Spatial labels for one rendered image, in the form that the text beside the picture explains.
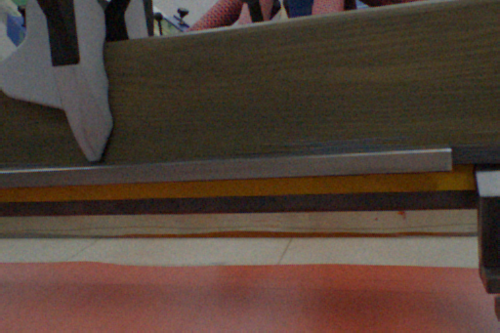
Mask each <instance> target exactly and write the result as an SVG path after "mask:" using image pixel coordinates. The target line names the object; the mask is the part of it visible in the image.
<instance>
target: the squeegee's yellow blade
mask: <svg viewBox="0 0 500 333"><path fill-rule="evenodd" d="M474 165H475V164H470V165H452V172H437V173H416V174H395V175H374V176H332V177H310V178H289V179H267V180H225V181H204V182H182V183H161V184H119V185H97V186H76V187H13V188H0V202H27V201H57V200H114V199H144V198H172V197H201V196H259V195H288V194H318V193H347V192H405V191H434V190H462V189H475V182H474V177H473V169H474Z"/></svg>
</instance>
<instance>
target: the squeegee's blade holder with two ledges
mask: <svg viewBox="0 0 500 333"><path fill-rule="evenodd" d="M437 172H452V159H451V148H450V146H449V145H432V146H403V147H373V148H358V149H343V150H328V151H297V152H282V153H267V154H252V155H222V156H207V157H193V158H177V159H148V160H132V161H116V162H102V163H71V164H57V165H42V166H26V167H0V188H13V187H76V186H97V185H119V184H161V183H182V182H204V181H225V180H267V179H289V178H310V177H332V176H374V175H395V174H416V173H437Z"/></svg>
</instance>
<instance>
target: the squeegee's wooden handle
mask: <svg viewBox="0 0 500 333"><path fill-rule="evenodd" d="M103 61H104V68H105V71H106V73H107V78H108V82H109V86H108V103H109V107H110V111H111V116H112V118H113V121H114V127H113V130H112V132H111V136H110V138H109V139H108V142H107V144H106V148H105V151H104V154H103V158H102V159H101V160H99V161H88V160H87V157H86V156H85V155H84V153H83V151H82V149H81V147H80V146H79V143H78V142H77V141H76V139H75V138H74V135H73V133H72V131H71V129H70V125H69V123H68V121H67V118H66V114H65V111H64V110H62V109H59V108H56V107H52V106H45V105H42V104H36V103H29V102H25V101H22V100H18V99H11V98H10V97H8V96H7V95H5V94H4V93H3V91H2V90H1V88H0V167H26V166H42V165H57V164H71V163H102V162H116V161H132V160H148V159H177V158H193V157H207V156H222V155H252V154H267V153H282V152H297V151H328V150H343V149H358V148H373V147H403V146H432V145H449V146H450V148H451V159H452V165H470V164H489V163H500V0H421V1H416V2H409V3H404V4H393V5H386V6H381V7H374V8H362V9H356V10H350V11H344V12H332V13H327V14H320V15H315V16H308V17H297V18H291V19H285V20H279V21H262V22H255V23H250V24H238V25H232V26H226V27H220V28H208V29H202V30H196V31H191V32H179V33H172V34H166V35H160V36H154V37H143V38H137V39H131V40H125V41H113V42H107V43H104V58H103Z"/></svg>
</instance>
